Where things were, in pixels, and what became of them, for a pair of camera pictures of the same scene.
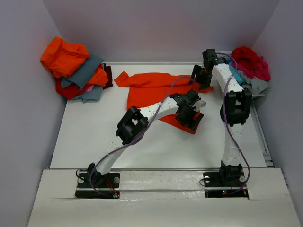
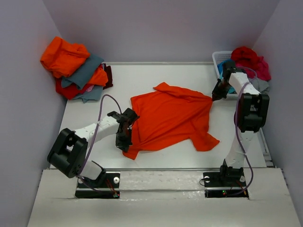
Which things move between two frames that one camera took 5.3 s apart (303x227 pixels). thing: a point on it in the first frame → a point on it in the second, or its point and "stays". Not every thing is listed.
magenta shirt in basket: [259, 68] stays
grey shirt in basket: [258, 87] stays
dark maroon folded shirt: [108, 71] stays
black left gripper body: [185, 117] → [123, 140]
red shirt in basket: [245, 55] stays
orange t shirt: [144, 90] → [168, 119]
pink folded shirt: [90, 88] stays
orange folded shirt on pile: [64, 59] stays
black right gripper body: [203, 77] → [221, 89]
